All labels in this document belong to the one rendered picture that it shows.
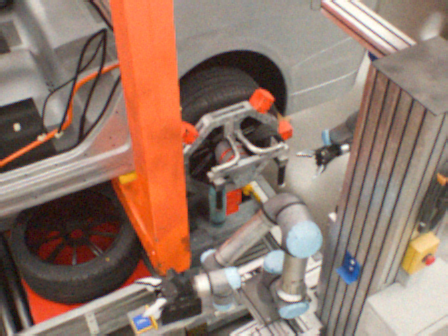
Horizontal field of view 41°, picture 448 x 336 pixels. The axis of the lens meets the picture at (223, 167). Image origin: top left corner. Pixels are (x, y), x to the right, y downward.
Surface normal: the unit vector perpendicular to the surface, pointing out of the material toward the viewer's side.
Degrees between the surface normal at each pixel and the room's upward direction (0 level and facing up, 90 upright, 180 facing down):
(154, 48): 90
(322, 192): 0
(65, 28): 6
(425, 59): 0
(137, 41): 90
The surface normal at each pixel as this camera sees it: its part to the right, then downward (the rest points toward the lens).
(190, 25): 0.46, 0.65
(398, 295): 0.00, -0.69
